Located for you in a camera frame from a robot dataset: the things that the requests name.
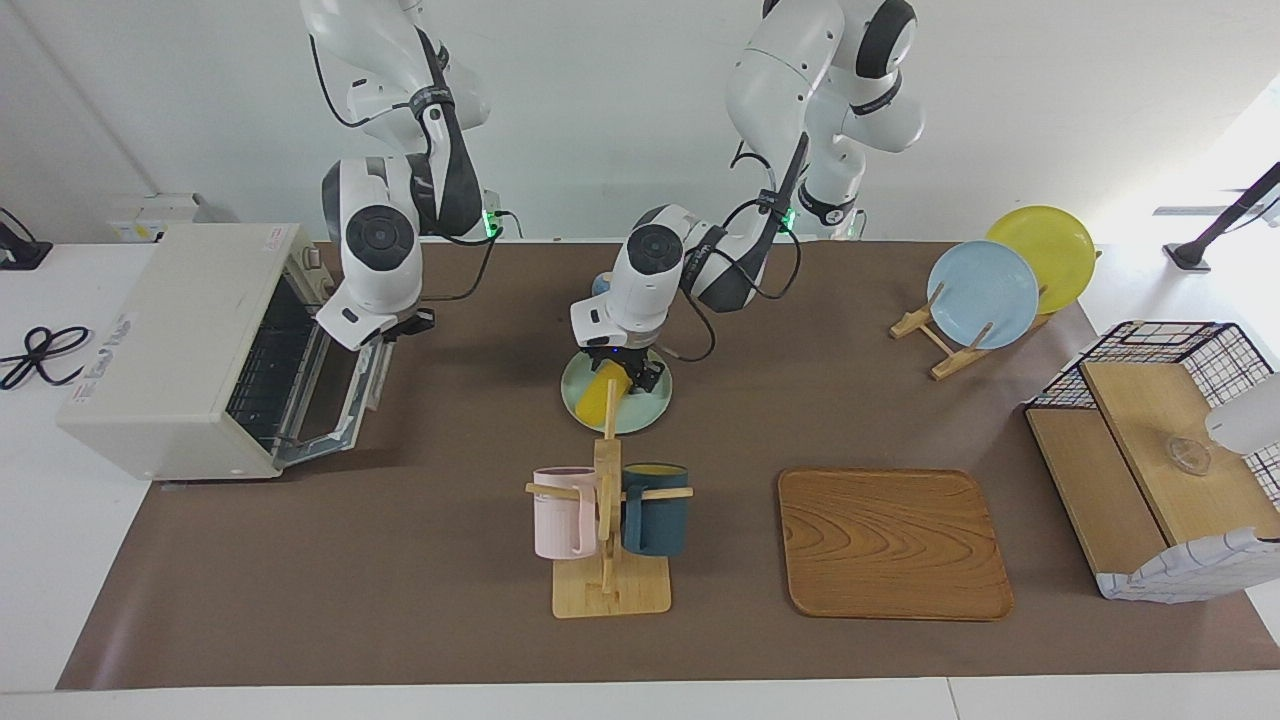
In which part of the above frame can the yellow corn cob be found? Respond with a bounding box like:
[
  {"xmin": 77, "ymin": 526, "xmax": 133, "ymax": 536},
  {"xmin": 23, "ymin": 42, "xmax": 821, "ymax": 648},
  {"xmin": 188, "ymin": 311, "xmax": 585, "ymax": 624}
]
[{"xmin": 577, "ymin": 360, "xmax": 631, "ymax": 427}]

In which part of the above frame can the pale green plate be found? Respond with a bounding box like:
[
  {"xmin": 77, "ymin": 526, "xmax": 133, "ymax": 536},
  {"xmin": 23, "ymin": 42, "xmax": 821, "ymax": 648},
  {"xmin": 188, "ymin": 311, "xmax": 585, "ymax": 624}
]
[{"xmin": 560, "ymin": 345, "xmax": 673, "ymax": 435}]

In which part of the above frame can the beige toaster oven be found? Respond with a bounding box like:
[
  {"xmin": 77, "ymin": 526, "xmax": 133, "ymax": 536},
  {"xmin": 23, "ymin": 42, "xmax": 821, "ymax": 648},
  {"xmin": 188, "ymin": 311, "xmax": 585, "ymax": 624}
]
[{"xmin": 57, "ymin": 222, "xmax": 393, "ymax": 482}]

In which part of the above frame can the dark blue mug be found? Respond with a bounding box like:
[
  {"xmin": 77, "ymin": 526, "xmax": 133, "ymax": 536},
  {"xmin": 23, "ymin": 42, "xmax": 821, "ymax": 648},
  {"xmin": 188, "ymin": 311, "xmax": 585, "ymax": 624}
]
[{"xmin": 620, "ymin": 462, "xmax": 690, "ymax": 557}]

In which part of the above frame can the pink mug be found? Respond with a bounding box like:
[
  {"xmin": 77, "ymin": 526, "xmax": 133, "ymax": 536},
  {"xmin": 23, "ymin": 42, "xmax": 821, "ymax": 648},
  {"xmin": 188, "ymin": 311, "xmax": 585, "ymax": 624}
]
[{"xmin": 532, "ymin": 466, "xmax": 599, "ymax": 560}]

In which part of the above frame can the wooden mug tree stand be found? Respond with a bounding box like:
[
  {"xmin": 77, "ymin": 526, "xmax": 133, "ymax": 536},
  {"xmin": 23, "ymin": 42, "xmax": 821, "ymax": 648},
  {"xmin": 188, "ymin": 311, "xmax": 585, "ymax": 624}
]
[{"xmin": 526, "ymin": 378, "xmax": 695, "ymax": 619}]

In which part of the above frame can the brown table mat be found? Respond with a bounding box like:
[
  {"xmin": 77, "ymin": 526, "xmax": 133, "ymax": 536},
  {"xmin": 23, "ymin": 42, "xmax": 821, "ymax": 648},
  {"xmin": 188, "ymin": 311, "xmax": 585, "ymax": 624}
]
[{"xmin": 55, "ymin": 238, "xmax": 1280, "ymax": 691}]

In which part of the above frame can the wooden serving tray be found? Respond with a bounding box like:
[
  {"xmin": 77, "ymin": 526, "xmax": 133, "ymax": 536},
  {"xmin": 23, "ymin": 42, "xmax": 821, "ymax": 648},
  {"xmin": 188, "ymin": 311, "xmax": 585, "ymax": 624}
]
[{"xmin": 778, "ymin": 468, "xmax": 1015, "ymax": 622}]

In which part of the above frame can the wooden plate rack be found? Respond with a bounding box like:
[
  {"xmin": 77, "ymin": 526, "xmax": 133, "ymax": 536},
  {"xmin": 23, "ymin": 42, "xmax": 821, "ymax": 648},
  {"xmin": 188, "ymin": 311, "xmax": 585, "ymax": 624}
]
[{"xmin": 890, "ymin": 283, "xmax": 1051, "ymax": 381}]

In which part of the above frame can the light blue plate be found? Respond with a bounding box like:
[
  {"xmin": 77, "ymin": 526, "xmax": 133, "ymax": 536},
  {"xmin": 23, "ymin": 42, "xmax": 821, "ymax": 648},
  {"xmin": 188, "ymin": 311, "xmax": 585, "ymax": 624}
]
[{"xmin": 927, "ymin": 240, "xmax": 1040, "ymax": 350}]

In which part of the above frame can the yellow plate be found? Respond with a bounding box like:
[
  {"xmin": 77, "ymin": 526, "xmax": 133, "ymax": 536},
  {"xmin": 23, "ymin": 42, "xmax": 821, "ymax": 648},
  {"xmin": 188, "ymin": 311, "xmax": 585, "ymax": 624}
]
[{"xmin": 986, "ymin": 206, "xmax": 1097, "ymax": 316}]

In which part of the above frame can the small clear glass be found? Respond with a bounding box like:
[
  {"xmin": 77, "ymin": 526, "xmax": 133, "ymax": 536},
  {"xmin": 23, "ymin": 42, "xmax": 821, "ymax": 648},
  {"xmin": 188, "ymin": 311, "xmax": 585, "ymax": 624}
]
[{"xmin": 1165, "ymin": 437, "xmax": 1213, "ymax": 476}]

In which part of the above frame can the black angled stand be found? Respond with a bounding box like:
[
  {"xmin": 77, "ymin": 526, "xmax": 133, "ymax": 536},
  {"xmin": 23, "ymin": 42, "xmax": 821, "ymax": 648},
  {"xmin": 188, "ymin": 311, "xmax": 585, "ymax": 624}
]
[{"xmin": 1165, "ymin": 160, "xmax": 1280, "ymax": 273}]

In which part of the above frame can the white rounded object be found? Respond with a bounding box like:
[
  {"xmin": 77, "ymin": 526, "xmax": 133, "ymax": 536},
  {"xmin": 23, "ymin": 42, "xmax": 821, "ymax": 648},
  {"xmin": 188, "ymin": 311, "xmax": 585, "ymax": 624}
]
[{"xmin": 1204, "ymin": 372, "xmax": 1280, "ymax": 457}]

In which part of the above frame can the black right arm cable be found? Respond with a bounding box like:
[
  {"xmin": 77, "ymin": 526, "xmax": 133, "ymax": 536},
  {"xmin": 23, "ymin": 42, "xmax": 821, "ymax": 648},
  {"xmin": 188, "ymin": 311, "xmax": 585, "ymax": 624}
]
[{"xmin": 310, "ymin": 35, "xmax": 501, "ymax": 301}]

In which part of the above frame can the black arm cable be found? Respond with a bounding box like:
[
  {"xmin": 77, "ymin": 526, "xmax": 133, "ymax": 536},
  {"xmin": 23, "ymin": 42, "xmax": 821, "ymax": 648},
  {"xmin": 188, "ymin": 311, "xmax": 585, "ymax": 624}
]
[
  {"xmin": 310, "ymin": 35, "xmax": 501, "ymax": 301},
  {"xmin": 660, "ymin": 130, "xmax": 806, "ymax": 363}
]

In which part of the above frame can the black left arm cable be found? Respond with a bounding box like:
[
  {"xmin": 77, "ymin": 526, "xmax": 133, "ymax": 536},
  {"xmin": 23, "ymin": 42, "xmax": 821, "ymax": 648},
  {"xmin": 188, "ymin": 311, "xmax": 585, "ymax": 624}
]
[{"xmin": 660, "ymin": 130, "xmax": 806, "ymax": 363}]

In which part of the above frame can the wire oven rack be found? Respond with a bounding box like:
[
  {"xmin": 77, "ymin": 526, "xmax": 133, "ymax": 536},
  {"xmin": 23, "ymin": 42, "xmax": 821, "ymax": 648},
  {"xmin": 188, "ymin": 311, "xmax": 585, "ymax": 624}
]
[{"xmin": 228, "ymin": 280, "xmax": 331, "ymax": 451}]

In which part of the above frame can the white wall box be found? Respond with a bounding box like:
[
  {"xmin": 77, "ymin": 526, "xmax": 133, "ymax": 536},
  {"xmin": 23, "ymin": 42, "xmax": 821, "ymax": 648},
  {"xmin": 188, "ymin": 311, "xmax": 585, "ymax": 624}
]
[{"xmin": 107, "ymin": 193, "xmax": 236, "ymax": 244}]

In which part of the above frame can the black looped cable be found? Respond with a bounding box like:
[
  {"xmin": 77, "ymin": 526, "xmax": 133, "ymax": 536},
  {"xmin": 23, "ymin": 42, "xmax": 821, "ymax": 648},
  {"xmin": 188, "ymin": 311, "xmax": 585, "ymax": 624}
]
[{"xmin": 0, "ymin": 325, "xmax": 91, "ymax": 391}]

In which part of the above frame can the black clamp mount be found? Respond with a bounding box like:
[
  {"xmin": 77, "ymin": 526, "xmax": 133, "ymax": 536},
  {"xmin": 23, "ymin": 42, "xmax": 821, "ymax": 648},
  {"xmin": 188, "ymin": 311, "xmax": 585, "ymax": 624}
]
[{"xmin": 0, "ymin": 207, "xmax": 53, "ymax": 271}]

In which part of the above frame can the wire and wood shelf rack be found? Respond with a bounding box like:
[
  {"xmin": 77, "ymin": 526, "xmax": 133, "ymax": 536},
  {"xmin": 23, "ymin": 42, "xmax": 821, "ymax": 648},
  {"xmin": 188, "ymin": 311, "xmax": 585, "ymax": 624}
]
[{"xmin": 1025, "ymin": 321, "xmax": 1280, "ymax": 603}]

